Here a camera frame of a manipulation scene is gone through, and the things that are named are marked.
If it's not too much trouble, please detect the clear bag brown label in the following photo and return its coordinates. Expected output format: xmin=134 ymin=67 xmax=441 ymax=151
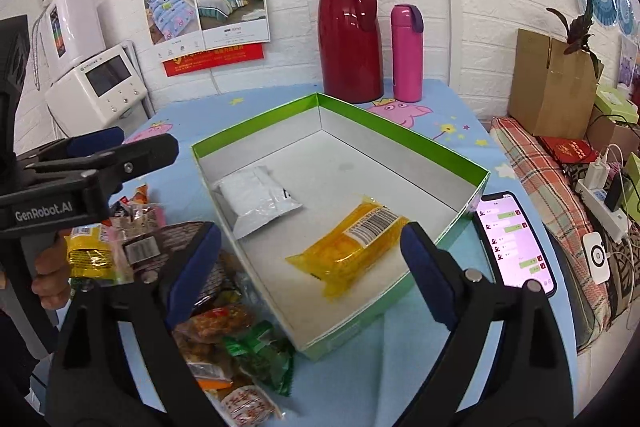
xmin=107 ymin=218 xmax=231 ymax=308

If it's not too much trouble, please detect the white water dispenser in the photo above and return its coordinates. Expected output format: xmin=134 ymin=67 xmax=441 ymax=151
xmin=44 ymin=41 xmax=154 ymax=136

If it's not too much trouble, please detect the white red text snack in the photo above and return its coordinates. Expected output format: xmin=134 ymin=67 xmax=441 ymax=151
xmin=220 ymin=385 xmax=279 ymax=427

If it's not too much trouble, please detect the green triangular snack packet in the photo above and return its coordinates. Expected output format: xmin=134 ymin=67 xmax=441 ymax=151
xmin=222 ymin=321 xmax=296 ymax=397

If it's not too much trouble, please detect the pink thermos bottle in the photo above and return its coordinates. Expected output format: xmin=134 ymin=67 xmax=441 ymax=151
xmin=390 ymin=4 xmax=424 ymax=103

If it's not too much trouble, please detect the person's left hand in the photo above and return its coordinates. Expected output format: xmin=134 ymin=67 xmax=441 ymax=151
xmin=32 ymin=235 xmax=70 ymax=311

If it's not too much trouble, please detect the dark potted plant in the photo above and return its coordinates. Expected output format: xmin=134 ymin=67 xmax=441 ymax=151
xmin=547 ymin=0 xmax=603 ymax=79

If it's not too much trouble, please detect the brown cardboard box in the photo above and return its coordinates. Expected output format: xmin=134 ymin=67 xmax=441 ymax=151
xmin=508 ymin=29 xmax=598 ymax=139

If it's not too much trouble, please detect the white foil snack pack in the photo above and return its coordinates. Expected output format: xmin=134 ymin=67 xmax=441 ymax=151
xmin=214 ymin=166 xmax=303 ymax=239

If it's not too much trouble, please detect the dark red thermos jug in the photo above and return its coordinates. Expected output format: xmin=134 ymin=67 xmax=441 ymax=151
xmin=318 ymin=0 xmax=383 ymax=104

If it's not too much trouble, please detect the white wall water purifier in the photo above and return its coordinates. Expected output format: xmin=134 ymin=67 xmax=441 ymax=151
xmin=40 ymin=0 xmax=106 ymax=82

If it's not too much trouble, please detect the plaid cloth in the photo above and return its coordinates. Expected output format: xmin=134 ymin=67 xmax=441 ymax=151
xmin=490 ymin=117 xmax=611 ymax=351

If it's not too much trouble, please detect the green cardboard box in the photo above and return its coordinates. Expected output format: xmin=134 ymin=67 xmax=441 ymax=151
xmin=192 ymin=93 xmax=489 ymax=360

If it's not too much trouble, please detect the clear orange snack pack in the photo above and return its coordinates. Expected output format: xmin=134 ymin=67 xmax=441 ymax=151
xmin=176 ymin=303 xmax=254 ymax=343

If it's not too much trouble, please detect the smartphone with pink screen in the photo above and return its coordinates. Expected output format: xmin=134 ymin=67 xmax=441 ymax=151
xmin=473 ymin=191 xmax=556 ymax=297

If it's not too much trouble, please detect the yellow corn snack pack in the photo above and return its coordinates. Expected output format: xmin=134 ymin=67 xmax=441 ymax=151
xmin=286 ymin=197 xmax=409 ymax=300

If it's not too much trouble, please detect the yellow crinkled snack bag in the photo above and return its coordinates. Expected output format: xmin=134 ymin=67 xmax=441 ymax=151
xmin=66 ymin=225 xmax=116 ymax=281

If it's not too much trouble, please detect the white power strip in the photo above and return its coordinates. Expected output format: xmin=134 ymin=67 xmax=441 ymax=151
xmin=574 ymin=143 xmax=632 ymax=243

